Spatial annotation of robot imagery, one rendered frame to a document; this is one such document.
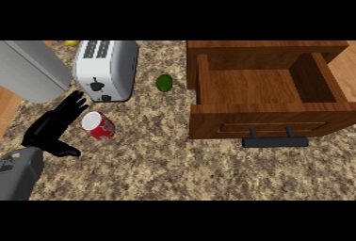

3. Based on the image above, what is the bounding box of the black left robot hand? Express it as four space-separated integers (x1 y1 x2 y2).
21 89 90 158

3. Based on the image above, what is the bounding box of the red soda can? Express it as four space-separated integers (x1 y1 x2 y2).
82 111 117 141

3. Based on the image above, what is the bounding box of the wooden drawer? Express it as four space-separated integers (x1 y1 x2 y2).
188 52 356 140

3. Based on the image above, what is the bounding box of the large grey appliance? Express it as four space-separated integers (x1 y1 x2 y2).
0 40 74 104

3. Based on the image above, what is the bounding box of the white toaster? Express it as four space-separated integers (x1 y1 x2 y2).
73 40 141 104

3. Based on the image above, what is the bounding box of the green round vegetable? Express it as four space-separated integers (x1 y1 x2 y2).
154 73 175 93

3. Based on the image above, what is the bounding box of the wooden cabinet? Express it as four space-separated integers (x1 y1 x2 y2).
187 40 350 90

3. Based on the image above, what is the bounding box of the dark grey drawer handle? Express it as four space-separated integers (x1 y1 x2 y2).
241 126 311 149

